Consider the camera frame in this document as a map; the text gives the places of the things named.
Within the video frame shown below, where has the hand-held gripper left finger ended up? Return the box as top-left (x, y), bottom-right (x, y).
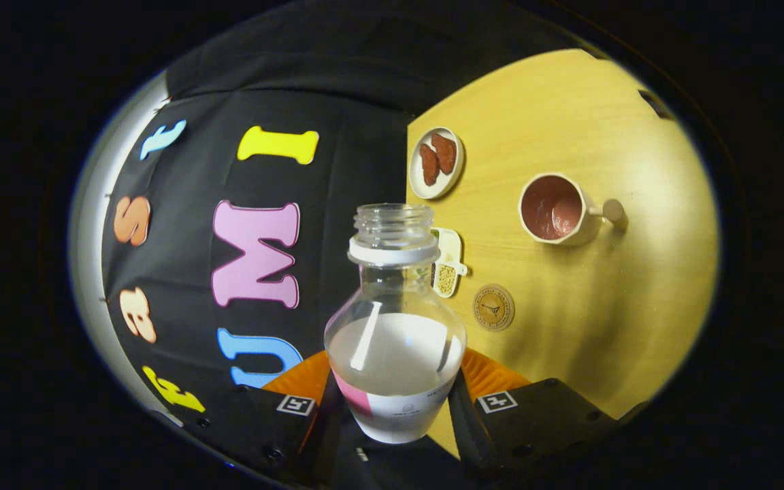
top-left (195, 350), bottom-right (349, 488)

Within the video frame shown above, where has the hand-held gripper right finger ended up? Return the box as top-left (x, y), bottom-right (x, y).
top-left (446, 348), bottom-right (621, 480)

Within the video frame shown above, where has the round brown coaster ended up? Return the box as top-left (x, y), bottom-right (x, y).
top-left (472, 284), bottom-right (516, 332)

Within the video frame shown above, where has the clear plastic juice bottle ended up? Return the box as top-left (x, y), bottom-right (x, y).
top-left (324, 203), bottom-right (468, 444)

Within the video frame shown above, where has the beige cup with pink inside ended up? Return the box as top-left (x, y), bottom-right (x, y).
top-left (518, 172), bottom-right (627, 246)

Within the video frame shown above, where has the wooden table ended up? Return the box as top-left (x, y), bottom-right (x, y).
top-left (406, 48), bottom-right (719, 458)

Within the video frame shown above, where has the small divided white dish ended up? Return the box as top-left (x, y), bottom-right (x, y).
top-left (431, 227), bottom-right (468, 299)

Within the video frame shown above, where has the round white plate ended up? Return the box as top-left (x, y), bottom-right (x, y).
top-left (408, 127), bottom-right (465, 200)

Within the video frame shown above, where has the red meat piece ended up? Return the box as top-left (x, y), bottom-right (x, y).
top-left (431, 132), bottom-right (457, 175)
top-left (419, 143), bottom-right (440, 186)

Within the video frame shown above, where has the black backdrop cloth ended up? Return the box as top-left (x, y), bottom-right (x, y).
top-left (99, 0), bottom-right (610, 409)

